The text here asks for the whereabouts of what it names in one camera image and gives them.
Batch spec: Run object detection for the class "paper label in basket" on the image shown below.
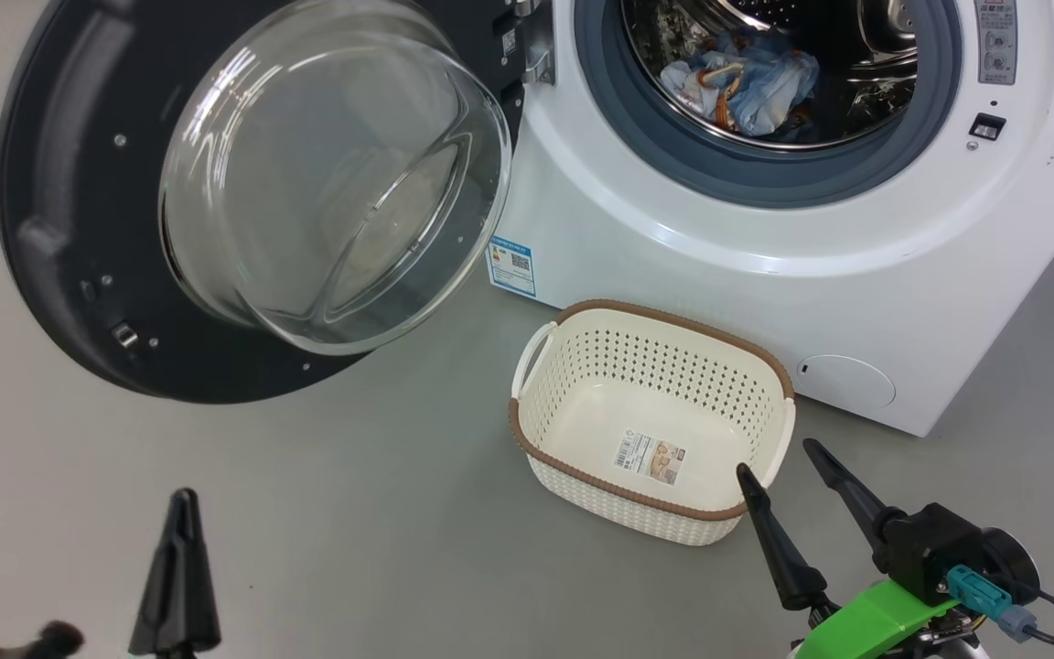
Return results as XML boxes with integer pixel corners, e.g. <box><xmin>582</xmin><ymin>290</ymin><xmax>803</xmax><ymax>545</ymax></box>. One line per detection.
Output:
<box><xmin>614</xmin><ymin>432</ymin><xmax>686</xmax><ymax>486</ymax></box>

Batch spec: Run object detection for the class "black washer door glass bowl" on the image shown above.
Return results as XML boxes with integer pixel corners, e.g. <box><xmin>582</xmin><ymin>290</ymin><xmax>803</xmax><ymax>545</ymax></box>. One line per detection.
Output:
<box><xmin>0</xmin><ymin>0</ymin><xmax>528</xmax><ymax>405</ymax></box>

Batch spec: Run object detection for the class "white laundry basket brown rim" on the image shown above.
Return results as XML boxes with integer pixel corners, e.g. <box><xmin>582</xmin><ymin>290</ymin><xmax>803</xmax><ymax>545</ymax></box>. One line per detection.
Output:
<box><xmin>507</xmin><ymin>298</ymin><xmax>798</xmax><ymax>547</ymax></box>

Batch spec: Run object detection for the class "steel washing machine drum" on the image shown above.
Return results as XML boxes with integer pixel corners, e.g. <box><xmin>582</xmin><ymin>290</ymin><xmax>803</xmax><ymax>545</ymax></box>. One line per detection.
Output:
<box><xmin>620</xmin><ymin>0</ymin><xmax>920</xmax><ymax>152</ymax></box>

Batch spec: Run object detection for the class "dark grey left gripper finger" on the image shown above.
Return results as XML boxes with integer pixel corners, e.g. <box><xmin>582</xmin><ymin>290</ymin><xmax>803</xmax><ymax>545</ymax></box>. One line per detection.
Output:
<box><xmin>129</xmin><ymin>488</ymin><xmax>221</xmax><ymax>658</ymax></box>

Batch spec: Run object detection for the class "white front-load washing machine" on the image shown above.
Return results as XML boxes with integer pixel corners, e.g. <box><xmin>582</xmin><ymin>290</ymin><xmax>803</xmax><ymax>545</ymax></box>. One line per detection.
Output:
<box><xmin>489</xmin><ymin>0</ymin><xmax>1054</xmax><ymax>438</ymax></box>

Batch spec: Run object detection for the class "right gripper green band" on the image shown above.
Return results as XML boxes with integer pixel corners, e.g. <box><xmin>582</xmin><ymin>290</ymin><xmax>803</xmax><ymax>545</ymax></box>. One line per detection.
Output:
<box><xmin>736</xmin><ymin>438</ymin><xmax>991</xmax><ymax>659</ymax></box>

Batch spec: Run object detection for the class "grey instruction sticker label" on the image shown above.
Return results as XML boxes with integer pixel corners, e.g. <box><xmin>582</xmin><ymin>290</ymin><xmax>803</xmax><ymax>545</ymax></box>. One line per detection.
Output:
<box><xmin>975</xmin><ymin>0</ymin><xmax>1017</xmax><ymax>85</ymax></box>

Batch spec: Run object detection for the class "round white filter cover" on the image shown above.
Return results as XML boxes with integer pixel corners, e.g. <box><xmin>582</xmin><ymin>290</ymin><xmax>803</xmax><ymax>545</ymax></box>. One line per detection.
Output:
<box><xmin>797</xmin><ymin>355</ymin><xmax>897</xmax><ymax>409</ymax></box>

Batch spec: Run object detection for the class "blue bear print garment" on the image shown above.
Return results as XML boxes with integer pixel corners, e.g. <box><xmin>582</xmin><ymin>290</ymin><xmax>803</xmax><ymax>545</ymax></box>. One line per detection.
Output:
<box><xmin>660</xmin><ymin>32</ymin><xmax>821</xmax><ymax>138</ymax></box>

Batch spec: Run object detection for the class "blue energy label sticker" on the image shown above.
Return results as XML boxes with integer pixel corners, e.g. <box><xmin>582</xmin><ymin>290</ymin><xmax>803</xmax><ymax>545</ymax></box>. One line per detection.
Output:
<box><xmin>487</xmin><ymin>236</ymin><xmax>537</xmax><ymax>298</ymax></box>

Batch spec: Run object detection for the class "teal cable connector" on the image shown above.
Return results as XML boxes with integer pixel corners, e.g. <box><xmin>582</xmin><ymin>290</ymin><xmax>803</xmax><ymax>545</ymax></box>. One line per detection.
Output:
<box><xmin>946</xmin><ymin>565</ymin><xmax>1038</xmax><ymax>639</ymax></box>

